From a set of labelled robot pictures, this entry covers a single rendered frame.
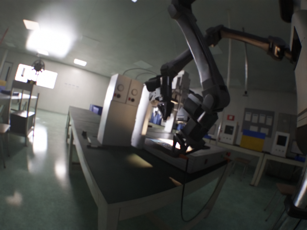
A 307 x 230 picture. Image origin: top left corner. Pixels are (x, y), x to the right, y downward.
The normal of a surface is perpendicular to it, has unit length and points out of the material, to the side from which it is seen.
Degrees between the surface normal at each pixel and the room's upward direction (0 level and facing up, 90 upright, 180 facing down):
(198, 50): 108
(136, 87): 90
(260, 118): 90
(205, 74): 98
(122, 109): 90
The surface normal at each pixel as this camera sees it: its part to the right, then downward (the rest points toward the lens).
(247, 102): -0.75, -0.18
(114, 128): 0.62, 0.13
